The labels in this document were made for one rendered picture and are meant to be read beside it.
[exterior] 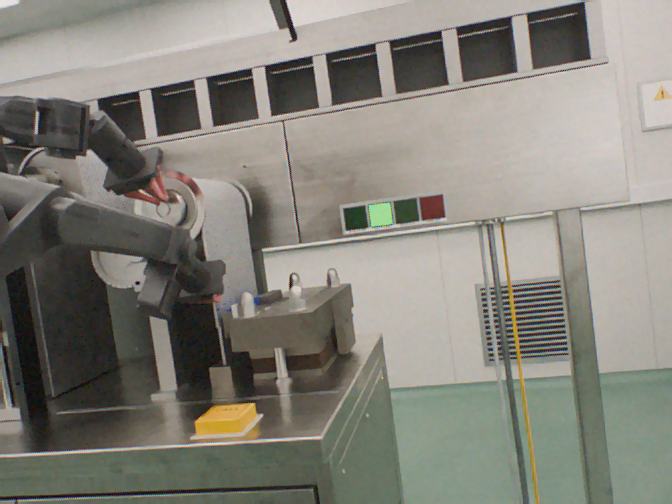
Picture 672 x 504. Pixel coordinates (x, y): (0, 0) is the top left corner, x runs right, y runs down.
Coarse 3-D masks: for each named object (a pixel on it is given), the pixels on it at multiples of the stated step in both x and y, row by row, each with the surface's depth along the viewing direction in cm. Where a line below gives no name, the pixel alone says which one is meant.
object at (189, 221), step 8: (168, 184) 110; (176, 184) 110; (184, 184) 109; (184, 192) 109; (192, 200) 109; (144, 208) 111; (192, 208) 109; (144, 216) 111; (192, 216) 109; (184, 224) 110; (192, 224) 110; (200, 232) 117
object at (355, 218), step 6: (348, 210) 137; (354, 210) 136; (360, 210) 136; (348, 216) 137; (354, 216) 136; (360, 216) 136; (348, 222) 137; (354, 222) 137; (360, 222) 136; (366, 222) 136; (348, 228) 137; (354, 228) 137
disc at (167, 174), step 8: (168, 176) 110; (176, 176) 110; (184, 176) 110; (192, 184) 109; (144, 192) 111; (192, 192) 110; (200, 192) 109; (136, 200) 112; (200, 200) 109; (136, 208) 112; (200, 208) 109; (200, 216) 110; (200, 224) 110; (192, 232) 110
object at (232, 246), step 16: (208, 240) 111; (224, 240) 119; (240, 240) 128; (208, 256) 110; (224, 256) 118; (240, 256) 127; (240, 272) 125; (224, 288) 116; (240, 288) 124; (256, 288) 134; (224, 304) 115
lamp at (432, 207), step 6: (420, 198) 133; (426, 198) 133; (432, 198) 133; (438, 198) 132; (426, 204) 133; (432, 204) 133; (438, 204) 132; (426, 210) 133; (432, 210) 133; (438, 210) 132; (426, 216) 133; (432, 216) 133; (438, 216) 133; (444, 216) 132
